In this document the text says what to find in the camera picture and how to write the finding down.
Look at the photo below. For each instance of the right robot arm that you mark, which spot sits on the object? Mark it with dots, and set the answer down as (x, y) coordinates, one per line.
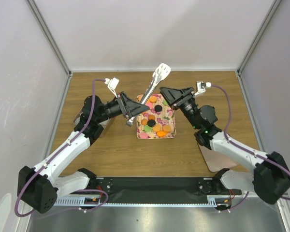
(268, 175)

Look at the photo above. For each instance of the floral serving tray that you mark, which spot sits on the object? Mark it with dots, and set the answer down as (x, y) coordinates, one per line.
(165, 117)

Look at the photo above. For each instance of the pink oval cookie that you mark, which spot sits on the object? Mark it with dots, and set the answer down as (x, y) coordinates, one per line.
(149, 104)

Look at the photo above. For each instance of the grey slotted cable duct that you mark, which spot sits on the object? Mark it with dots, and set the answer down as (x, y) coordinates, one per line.
(94, 200)

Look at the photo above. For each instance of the gold cookie tin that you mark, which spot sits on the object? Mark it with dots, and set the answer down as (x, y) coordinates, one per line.
(81, 120)

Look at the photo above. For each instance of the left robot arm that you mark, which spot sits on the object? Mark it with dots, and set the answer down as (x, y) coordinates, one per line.
(40, 186)

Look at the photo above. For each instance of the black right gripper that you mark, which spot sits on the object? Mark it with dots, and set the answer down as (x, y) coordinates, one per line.
(173, 95)

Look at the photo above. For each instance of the metal tongs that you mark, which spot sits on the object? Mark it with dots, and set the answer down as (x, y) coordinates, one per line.
(160, 73)

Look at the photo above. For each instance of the tan round sandwich cookie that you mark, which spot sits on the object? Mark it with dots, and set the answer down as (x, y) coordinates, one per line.
(153, 99)
(156, 128)
(167, 128)

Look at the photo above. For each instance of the pink round cookie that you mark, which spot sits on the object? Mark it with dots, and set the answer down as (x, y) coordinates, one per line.
(143, 135)

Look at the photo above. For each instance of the green round cookie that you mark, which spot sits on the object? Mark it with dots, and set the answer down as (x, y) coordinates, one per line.
(147, 128)

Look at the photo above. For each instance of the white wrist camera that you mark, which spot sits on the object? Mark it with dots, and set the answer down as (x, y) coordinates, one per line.
(112, 84)
(201, 87)

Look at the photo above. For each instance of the black sandwich cookie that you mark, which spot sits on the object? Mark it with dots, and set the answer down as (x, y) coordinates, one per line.
(151, 123)
(158, 108)

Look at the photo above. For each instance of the pink tin lid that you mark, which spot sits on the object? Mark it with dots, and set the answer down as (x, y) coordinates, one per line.
(216, 161)

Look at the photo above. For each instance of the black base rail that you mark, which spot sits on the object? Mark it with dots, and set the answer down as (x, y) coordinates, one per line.
(168, 188)

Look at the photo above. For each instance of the brown chip cookie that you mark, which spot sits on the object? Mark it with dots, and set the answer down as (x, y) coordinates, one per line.
(151, 117)

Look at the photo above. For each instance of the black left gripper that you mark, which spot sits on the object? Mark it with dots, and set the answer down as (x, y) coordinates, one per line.
(130, 108)

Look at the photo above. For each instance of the orange swirl cookie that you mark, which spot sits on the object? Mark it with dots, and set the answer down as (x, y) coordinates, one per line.
(144, 122)

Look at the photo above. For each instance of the orange leaf cookie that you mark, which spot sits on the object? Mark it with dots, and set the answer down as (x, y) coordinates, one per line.
(161, 133)

